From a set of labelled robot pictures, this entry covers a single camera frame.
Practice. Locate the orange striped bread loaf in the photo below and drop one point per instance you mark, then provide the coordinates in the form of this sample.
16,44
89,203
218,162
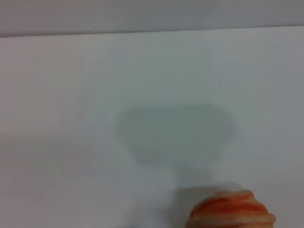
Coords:
228,211

